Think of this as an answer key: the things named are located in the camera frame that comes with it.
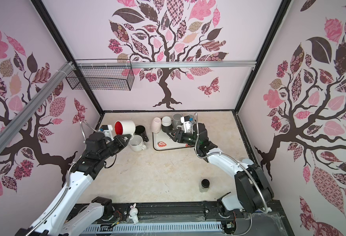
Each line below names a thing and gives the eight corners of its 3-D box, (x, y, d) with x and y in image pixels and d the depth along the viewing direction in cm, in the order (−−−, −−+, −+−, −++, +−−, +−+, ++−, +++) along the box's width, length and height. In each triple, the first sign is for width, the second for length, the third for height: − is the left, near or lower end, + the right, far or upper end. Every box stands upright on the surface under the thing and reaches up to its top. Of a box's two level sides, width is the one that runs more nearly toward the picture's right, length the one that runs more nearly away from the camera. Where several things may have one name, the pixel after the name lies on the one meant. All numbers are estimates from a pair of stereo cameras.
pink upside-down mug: (152, 131, 108) (150, 122, 100) (157, 125, 113) (155, 116, 104) (158, 134, 107) (156, 125, 99) (163, 127, 111) (161, 118, 103)
